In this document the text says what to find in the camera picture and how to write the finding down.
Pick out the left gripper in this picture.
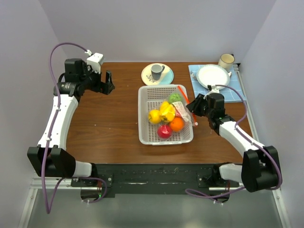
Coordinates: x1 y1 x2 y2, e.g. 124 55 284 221
79 64 114 95

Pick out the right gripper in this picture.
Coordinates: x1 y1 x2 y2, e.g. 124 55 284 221
185 94 213 118

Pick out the clear zip top bag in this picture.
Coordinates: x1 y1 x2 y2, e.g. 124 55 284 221
148 85 199 140

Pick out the green fake custard apple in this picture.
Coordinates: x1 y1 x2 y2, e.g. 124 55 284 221
168 93 182 104

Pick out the yellow fake bell pepper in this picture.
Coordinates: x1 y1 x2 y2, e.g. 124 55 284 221
160 101 175 123

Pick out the red fake apple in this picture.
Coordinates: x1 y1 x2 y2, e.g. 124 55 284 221
157 125 172 139

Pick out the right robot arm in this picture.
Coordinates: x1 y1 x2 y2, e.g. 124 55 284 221
187 93 283 192

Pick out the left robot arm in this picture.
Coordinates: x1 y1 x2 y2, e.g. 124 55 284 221
27 53 115 186

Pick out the orange fake orange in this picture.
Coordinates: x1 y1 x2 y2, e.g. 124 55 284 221
169 117 185 132

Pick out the yellow fake lemon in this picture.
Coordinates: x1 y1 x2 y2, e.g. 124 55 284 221
148 109 162 124

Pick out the metal fork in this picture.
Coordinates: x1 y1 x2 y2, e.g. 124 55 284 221
190 72 197 80

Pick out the white paper plate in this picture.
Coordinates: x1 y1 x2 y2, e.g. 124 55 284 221
196 64 232 90

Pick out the blue checkered cloth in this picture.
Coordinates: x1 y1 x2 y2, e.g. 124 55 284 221
188 64 246 103

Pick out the floral ceramic plate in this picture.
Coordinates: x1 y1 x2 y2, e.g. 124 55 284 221
141 63 174 86

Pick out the white plastic basket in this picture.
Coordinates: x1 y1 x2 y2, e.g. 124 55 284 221
138 84 194 146

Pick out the grey mug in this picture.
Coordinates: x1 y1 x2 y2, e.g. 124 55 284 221
151 64 165 81

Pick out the cream enamel mug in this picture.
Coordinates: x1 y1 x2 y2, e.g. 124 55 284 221
218 53 235 72

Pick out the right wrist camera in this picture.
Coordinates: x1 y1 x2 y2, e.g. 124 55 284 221
208 85 219 94

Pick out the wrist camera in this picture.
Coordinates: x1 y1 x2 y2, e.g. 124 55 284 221
208 85 219 94
86 53 104 73

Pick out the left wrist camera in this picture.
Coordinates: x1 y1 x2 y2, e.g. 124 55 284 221
86 53 104 73

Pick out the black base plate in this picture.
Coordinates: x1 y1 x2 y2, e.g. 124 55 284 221
70 163 239 199

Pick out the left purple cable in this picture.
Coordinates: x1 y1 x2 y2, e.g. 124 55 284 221
41 42 107 214

